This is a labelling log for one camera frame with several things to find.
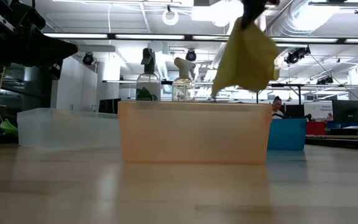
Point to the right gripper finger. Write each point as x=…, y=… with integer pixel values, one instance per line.
x=261, y=3
x=248, y=12

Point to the yellow microfiber towel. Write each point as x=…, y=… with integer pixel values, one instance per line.
x=247, y=62

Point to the green microfiber towel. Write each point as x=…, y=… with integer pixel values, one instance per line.
x=8, y=128

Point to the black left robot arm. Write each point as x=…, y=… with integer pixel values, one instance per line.
x=17, y=40

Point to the black studio lamp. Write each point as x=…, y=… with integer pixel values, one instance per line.
x=88, y=58
x=190, y=55
x=297, y=55

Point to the spray bottle white trigger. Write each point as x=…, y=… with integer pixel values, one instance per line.
x=183, y=84

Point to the person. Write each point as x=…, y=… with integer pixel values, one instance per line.
x=277, y=109

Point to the white sign board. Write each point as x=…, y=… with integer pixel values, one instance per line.
x=318, y=110

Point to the spray bottle gray trigger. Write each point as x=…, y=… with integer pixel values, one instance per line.
x=148, y=84

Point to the blue plastic basket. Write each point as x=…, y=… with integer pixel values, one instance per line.
x=286, y=135

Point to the orange translucent plastic basket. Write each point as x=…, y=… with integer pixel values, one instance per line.
x=194, y=133

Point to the red storage bin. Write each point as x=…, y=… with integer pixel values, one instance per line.
x=315, y=128

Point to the black computer monitor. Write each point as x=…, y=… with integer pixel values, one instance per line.
x=347, y=111
x=109, y=106

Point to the white cabinet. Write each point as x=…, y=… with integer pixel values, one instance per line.
x=73, y=87

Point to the clear plastic basket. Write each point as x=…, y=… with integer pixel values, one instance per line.
x=67, y=130

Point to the black aluminium table frame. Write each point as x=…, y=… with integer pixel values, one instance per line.
x=340, y=142

